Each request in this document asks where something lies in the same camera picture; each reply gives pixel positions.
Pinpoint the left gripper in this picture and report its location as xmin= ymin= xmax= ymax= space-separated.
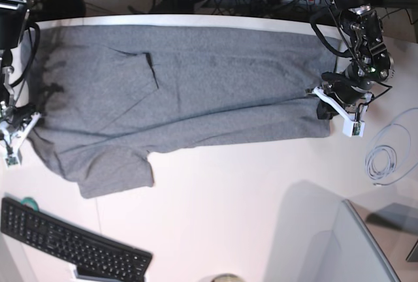
xmin=305 ymin=72 xmax=374 ymax=121

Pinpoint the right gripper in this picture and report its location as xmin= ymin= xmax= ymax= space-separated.
xmin=1 ymin=101 xmax=40 ymax=155

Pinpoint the grey t-shirt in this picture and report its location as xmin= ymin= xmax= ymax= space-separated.
xmin=28 ymin=25 xmax=336 ymax=198

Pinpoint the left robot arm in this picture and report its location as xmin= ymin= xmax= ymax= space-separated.
xmin=310 ymin=0 xmax=394 ymax=123

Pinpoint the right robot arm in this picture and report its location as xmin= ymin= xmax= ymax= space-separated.
xmin=1 ymin=0 xmax=40 ymax=166

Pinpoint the green tape roll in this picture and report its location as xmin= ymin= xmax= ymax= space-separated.
xmin=20 ymin=197 xmax=39 ymax=212

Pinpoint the grey monitor edge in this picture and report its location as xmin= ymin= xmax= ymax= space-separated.
xmin=334 ymin=200 xmax=399 ymax=281

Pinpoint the black keyboard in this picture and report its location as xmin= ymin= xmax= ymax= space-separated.
xmin=1 ymin=197 xmax=153 ymax=281

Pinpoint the round tan lid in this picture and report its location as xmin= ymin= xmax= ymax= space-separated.
xmin=210 ymin=273 xmax=244 ymax=282

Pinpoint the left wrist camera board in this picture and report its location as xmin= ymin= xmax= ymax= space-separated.
xmin=342 ymin=120 xmax=365 ymax=137

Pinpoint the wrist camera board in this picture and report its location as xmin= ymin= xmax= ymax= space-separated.
xmin=4 ymin=154 xmax=22 ymax=168
xmin=342 ymin=120 xmax=365 ymax=137

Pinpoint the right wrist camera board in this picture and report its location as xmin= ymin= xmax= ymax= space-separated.
xmin=4 ymin=154 xmax=22 ymax=168

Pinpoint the coiled white cable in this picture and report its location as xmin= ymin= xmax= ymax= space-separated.
xmin=364 ymin=107 xmax=418 ymax=187

